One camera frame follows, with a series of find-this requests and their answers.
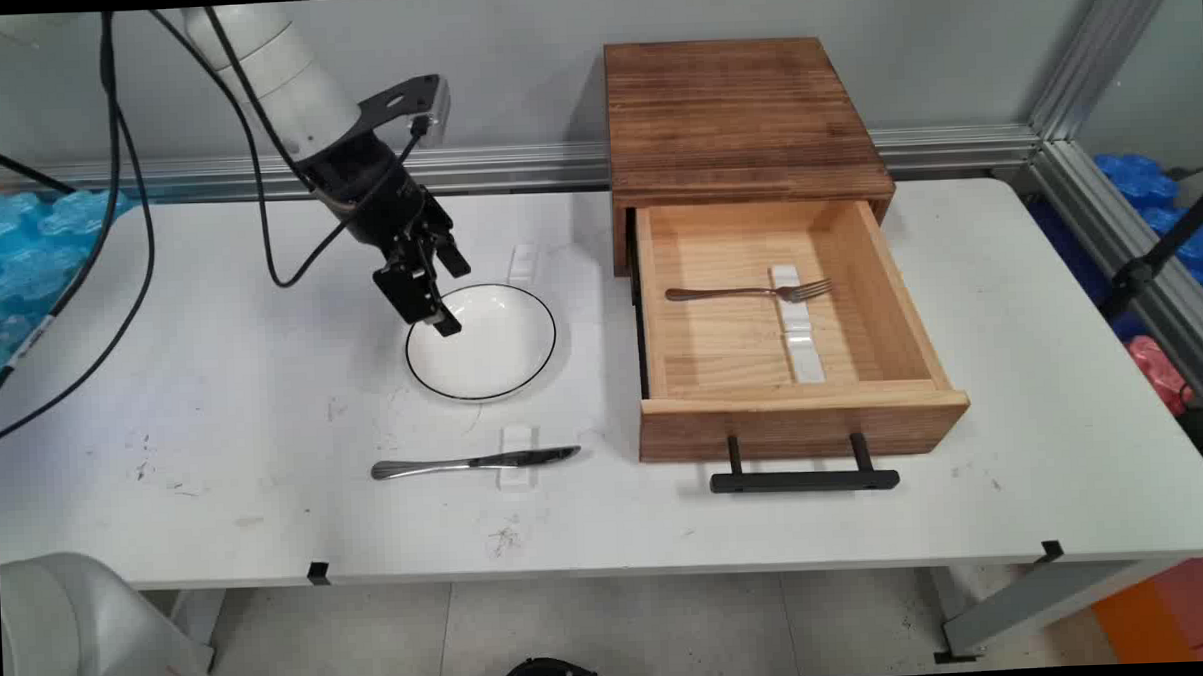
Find long white ceramic cutlery rest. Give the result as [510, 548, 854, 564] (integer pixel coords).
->
[767, 263, 827, 386]

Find stainless steel fork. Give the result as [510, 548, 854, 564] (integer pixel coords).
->
[665, 277, 834, 309]

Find black camera mounting bracket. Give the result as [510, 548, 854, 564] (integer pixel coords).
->
[356, 73, 445, 139]

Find thin black rod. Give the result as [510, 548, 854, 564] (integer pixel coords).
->
[0, 144, 77, 197]

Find grey metal table leg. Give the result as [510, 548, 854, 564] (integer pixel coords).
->
[930, 558, 1189, 665]

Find black tripod stand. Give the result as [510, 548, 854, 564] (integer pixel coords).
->
[1097, 189, 1203, 322]

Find white table leg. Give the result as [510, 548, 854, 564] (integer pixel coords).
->
[170, 589, 229, 674]

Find upright aluminium frame post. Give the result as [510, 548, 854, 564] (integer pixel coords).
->
[1025, 0, 1186, 144]

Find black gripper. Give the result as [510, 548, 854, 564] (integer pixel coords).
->
[297, 126, 475, 343]

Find dark wooden drawer cabinet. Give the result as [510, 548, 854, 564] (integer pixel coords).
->
[603, 34, 900, 279]

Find red plastic bag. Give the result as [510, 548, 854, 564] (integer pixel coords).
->
[1125, 333, 1196, 419]

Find orange box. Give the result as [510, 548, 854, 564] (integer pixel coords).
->
[1090, 557, 1203, 665]

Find white plate with black rim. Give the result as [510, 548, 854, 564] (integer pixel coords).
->
[403, 281, 561, 405]

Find light blue plastic bags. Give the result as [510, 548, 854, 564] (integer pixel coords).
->
[0, 187, 148, 375]

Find dark blue plastic bags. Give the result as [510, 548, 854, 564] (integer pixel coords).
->
[1093, 149, 1203, 297]

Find light wooden drawer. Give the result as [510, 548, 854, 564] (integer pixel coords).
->
[629, 193, 973, 466]

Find short white ceramic cutlery rest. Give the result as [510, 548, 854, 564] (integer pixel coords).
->
[496, 424, 540, 494]
[506, 242, 543, 289]

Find plain thick black cable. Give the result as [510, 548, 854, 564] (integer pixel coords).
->
[0, 94, 163, 440]

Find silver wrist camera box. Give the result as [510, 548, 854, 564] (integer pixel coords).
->
[414, 78, 454, 149]

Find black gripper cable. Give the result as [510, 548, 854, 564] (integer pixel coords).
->
[202, 3, 317, 193]

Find black metal drawer handle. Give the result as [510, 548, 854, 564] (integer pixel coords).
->
[707, 430, 901, 497]

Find slanted aluminium frame rail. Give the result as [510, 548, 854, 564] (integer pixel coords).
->
[1025, 135, 1203, 414]

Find stainless steel table knife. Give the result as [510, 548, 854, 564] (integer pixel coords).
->
[369, 445, 583, 481]

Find horizontal aluminium frame rail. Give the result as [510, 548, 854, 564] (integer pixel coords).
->
[0, 123, 1042, 212]

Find black round floor object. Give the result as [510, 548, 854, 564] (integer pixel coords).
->
[493, 655, 614, 676]

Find thin black camera cable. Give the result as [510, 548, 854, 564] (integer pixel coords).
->
[148, 0, 436, 294]

